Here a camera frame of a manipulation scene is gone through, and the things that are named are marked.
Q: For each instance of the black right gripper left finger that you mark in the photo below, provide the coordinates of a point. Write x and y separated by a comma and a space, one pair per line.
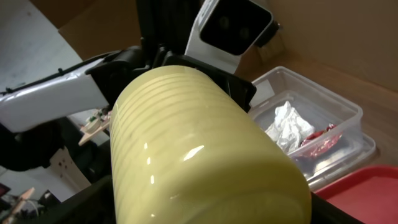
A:
93, 205

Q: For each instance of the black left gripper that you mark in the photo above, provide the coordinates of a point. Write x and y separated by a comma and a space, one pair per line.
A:
165, 28

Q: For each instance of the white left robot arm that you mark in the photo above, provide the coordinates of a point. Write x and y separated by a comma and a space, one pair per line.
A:
30, 132

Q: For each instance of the red snack wrapper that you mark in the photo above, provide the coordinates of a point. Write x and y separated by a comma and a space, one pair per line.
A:
322, 147

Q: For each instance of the yellow plastic cup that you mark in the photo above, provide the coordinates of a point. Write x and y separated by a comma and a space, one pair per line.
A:
182, 151

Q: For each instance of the white tissue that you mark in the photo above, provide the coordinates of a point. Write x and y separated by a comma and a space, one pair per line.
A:
289, 129

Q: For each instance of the clear plastic waste bin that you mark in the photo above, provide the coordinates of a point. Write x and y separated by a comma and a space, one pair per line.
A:
320, 107

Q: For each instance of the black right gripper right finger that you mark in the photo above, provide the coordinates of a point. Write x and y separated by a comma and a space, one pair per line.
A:
325, 213

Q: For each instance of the red plastic tray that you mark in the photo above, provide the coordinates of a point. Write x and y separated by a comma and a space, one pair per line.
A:
368, 194

